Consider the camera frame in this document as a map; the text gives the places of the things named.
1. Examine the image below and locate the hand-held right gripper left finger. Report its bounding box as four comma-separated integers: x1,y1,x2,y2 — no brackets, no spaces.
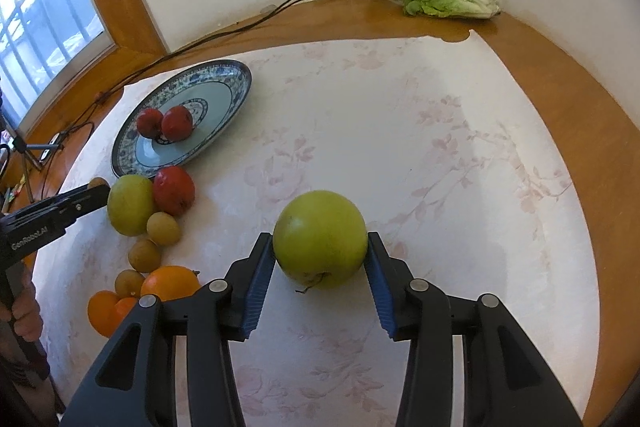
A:
59,232,275,427

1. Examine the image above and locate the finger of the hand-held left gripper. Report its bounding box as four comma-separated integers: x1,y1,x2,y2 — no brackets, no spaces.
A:
54,183,111,225

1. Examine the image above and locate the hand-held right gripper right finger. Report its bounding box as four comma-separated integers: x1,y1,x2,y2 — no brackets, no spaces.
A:
364,231,585,427

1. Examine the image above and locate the small green apple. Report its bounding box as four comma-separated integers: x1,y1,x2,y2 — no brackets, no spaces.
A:
107,174,156,237

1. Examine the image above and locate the large green apple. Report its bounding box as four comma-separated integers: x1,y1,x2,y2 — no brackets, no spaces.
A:
272,190,368,294

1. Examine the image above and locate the large orange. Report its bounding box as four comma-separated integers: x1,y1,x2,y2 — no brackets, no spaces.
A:
140,266,202,303

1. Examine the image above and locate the small orange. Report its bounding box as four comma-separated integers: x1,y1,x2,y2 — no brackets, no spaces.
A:
88,290,121,338
111,297,139,330

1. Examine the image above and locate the blue patterned porcelain plate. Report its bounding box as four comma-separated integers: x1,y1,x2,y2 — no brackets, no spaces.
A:
110,59,253,179

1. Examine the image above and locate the person's left forearm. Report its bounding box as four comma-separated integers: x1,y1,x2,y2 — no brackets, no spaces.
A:
0,322,63,415

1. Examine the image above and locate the person's left hand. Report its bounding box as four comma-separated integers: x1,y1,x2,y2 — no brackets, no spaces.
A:
0,278,42,342

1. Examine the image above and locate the white power strip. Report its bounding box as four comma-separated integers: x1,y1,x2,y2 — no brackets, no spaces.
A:
41,132,65,164

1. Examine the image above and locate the metal tripod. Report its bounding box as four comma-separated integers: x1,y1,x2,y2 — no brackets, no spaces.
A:
0,114,47,202

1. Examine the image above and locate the red apple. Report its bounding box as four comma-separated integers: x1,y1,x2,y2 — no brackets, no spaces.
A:
153,166,196,217
161,106,194,140
137,108,164,139

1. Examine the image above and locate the white floral tablecloth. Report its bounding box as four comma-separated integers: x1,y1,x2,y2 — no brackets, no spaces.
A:
32,34,601,427

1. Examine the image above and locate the wooden framed window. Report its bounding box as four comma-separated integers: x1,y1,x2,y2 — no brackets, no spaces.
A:
0,0,168,130

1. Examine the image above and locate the black power cable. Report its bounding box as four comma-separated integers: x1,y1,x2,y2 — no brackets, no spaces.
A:
42,0,373,160

